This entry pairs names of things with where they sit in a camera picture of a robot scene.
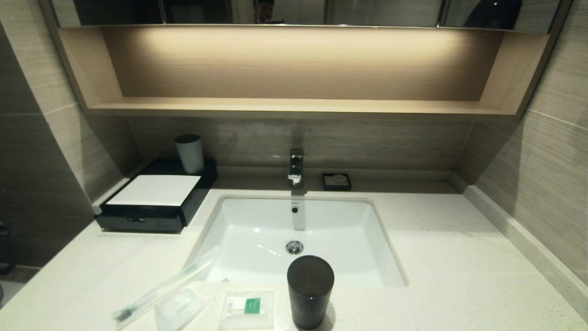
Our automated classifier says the clear plastic packet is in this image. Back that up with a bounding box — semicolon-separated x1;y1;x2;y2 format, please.
154;287;207;331

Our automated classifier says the toothbrush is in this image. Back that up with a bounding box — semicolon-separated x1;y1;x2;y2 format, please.
112;260;214;331

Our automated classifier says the black pull-out drawer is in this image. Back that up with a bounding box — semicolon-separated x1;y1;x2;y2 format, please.
96;206;185;234

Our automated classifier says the white cup with dark rim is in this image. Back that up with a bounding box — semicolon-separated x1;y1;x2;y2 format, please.
175;134;204;175

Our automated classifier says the white sink basin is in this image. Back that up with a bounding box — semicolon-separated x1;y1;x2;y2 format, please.
179;194;409;289

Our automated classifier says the black drawer box case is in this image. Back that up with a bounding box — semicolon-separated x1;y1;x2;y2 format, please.
95;159;219;234

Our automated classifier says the black cup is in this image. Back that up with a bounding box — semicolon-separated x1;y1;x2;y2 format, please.
287;256;335;331

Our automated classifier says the white packet with green label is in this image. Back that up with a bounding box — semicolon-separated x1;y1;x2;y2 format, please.
217;291;275;331

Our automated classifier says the mirror cabinet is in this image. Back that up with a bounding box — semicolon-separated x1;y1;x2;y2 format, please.
48;0;563;33

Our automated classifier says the chrome faucet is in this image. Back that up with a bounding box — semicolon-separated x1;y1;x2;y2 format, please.
288;148;305;189

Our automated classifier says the wooden wall shelf niche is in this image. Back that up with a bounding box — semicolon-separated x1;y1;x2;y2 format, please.
40;23;572;121

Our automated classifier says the black soap dish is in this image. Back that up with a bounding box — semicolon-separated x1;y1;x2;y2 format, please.
322;173;352;191

